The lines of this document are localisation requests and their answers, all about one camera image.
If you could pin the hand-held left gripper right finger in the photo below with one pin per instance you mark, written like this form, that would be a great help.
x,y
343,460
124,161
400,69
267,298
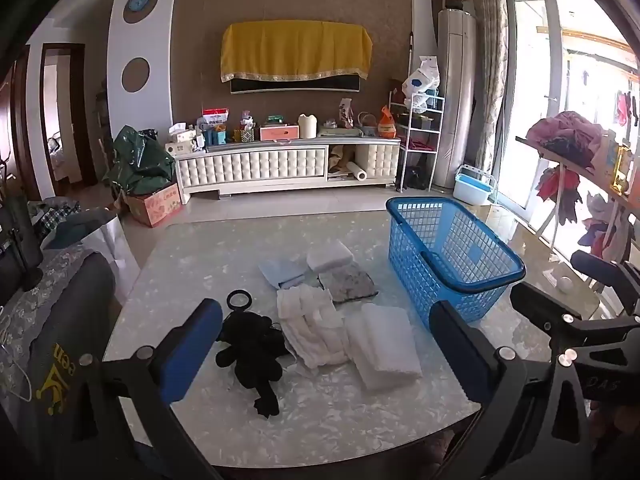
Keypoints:
x,y
460,350

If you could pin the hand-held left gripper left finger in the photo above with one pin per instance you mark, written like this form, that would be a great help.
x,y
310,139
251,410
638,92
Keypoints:
x,y
192,345

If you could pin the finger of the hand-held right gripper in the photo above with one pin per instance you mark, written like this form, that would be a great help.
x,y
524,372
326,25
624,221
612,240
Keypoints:
x,y
537,305
597,266

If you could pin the black plush toy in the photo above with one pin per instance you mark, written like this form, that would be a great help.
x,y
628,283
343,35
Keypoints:
x,y
250,345

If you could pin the blue plastic basket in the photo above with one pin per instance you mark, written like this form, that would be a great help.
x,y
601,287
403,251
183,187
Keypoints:
x,y
480,287

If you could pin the white dotted cloth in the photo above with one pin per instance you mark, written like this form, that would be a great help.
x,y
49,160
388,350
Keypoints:
x,y
385,350

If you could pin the light blue cloth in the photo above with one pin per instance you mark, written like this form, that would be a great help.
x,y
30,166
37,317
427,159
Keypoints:
x,y
282,272

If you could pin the white ribbed towel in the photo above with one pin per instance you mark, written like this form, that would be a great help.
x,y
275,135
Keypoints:
x,y
312,325

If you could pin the grey patterned cloth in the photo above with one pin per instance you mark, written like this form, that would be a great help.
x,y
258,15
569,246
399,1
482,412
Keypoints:
x,y
347,282

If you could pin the small thick white cloth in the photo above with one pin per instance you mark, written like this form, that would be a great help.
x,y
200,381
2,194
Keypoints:
x,y
330,255

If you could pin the clothes drying rack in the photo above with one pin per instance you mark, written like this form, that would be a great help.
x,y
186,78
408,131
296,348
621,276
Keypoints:
x,y
570,145

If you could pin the blue and white plastic tub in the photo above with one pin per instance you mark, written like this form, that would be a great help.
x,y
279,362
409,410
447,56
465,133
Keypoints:
x,y
472,187

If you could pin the grey covered chair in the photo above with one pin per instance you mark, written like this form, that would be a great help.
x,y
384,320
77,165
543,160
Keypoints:
x,y
55,320

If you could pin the cardboard box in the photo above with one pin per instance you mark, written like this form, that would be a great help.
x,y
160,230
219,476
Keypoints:
x,y
155,205

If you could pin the glass balcony door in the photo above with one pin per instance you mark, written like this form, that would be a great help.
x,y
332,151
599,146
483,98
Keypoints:
x,y
532,100

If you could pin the white tufted TV cabinet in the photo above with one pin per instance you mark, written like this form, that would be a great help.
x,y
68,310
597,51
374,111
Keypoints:
x,y
250,167

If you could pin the green plastic bag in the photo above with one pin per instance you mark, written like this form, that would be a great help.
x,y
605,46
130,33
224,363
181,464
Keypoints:
x,y
140,160

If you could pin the white metal shelf rack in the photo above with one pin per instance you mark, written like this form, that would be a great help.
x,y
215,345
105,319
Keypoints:
x,y
420,145

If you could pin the white paper roll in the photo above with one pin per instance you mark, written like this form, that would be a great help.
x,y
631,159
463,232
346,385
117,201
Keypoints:
x,y
356,172

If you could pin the tissue box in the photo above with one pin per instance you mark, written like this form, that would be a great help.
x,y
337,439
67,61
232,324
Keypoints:
x,y
181,135

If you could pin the white standing air conditioner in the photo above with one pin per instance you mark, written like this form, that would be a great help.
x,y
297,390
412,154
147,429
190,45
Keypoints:
x,y
457,100

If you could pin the patterned curtain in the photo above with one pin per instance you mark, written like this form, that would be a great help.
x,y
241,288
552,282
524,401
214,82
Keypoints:
x,y
490,70

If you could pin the pink storage box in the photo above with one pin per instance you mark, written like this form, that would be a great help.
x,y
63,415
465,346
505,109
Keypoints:
x,y
279,132

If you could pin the red and white package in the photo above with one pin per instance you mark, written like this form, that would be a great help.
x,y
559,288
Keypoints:
x,y
215,116

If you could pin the orange bag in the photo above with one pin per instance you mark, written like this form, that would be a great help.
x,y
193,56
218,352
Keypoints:
x,y
387,125

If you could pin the cream canister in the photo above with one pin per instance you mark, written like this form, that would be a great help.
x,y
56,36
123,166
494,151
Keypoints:
x,y
307,126

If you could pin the wicker basket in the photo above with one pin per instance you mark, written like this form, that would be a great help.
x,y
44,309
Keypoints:
x,y
366,120

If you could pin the white printed plastic bag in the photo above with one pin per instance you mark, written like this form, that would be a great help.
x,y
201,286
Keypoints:
x,y
422,82

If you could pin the black television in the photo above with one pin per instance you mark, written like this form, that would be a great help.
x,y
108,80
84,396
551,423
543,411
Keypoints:
x,y
295,85

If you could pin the yellow cloth cover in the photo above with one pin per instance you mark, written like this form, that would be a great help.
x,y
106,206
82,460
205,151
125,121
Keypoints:
x,y
295,47

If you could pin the round brown wall disc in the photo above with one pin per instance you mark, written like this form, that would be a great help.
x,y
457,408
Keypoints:
x,y
136,75

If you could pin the blue round wall clock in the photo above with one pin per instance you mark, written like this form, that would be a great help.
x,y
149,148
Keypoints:
x,y
140,2

